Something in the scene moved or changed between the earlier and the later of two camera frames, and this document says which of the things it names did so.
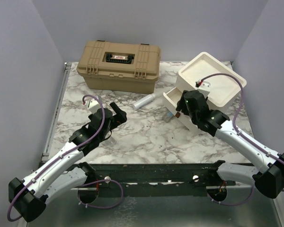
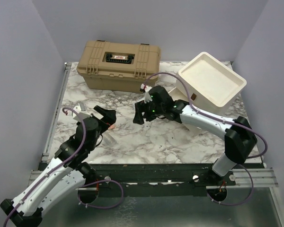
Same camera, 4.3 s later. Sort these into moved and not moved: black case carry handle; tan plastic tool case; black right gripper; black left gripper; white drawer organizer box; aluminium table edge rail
Moved: black left gripper; black right gripper
Not moved: black case carry handle; aluminium table edge rail; white drawer organizer box; tan plastic tool case
